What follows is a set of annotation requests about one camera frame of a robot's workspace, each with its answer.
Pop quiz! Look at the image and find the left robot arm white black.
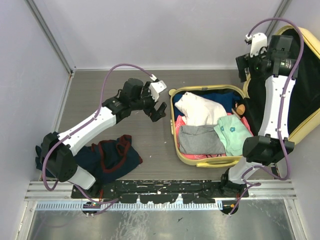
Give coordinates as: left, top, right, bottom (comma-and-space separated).
40, 78, 167, 198

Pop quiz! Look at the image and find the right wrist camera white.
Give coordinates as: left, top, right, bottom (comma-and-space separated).
245, 32, 268, 58

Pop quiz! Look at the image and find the small orange wooden object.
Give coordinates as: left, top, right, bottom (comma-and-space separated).
236, 104, 246, 116

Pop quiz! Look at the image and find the blue shirt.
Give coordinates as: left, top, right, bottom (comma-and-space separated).
172, 92, 242, 117

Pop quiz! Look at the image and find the green tissue packet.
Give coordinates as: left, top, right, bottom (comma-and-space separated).
214, 114, 253, 156

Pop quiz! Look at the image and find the left aluminium corner post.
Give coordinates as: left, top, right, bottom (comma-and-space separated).
24, 0, 76, 73

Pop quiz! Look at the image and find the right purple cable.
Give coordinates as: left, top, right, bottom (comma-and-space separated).
228, 17, 305, 216

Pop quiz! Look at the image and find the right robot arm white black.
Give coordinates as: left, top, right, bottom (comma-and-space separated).
219, 34, 303, 197

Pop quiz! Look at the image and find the navy garment red trim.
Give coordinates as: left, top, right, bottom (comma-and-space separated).
75, 134, 143, 184

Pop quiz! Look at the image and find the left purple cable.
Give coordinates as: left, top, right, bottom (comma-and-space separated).
41, 63, 160, 216

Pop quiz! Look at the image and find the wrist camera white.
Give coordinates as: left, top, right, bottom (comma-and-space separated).
148, 80, 167, 102
245, 32, 268, 58

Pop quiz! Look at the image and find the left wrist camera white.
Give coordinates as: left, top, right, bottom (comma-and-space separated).
148, 80, 167, 102

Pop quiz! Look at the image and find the right aluminium corner post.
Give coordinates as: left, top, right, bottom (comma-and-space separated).
244, 0, 292, 73

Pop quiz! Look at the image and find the black mounting base plate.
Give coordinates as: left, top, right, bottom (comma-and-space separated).
84, 180, 246, 204

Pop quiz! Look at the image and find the aluminium corner post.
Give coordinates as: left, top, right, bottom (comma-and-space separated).
24, 0, 76, 73
244, 0, 292, 73

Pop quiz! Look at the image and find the white cloth garment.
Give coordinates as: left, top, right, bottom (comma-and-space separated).
174, 92, 227, 126

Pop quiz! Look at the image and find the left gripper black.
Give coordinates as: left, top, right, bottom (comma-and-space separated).
130, 82, 166, 121

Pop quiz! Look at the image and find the aluminium rail frame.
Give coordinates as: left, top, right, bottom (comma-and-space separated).
24, 179, 297, 215

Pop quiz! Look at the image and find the purple cable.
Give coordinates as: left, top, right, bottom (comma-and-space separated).
228, 17, 305, 216
41, 63, 160, 216

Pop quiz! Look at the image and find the grey shirt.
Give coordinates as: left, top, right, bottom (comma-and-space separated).
178, 125, 226, 155

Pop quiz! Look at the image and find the yellow suitcase black lining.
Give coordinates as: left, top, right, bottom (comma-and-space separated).
169, 28, 320, 168

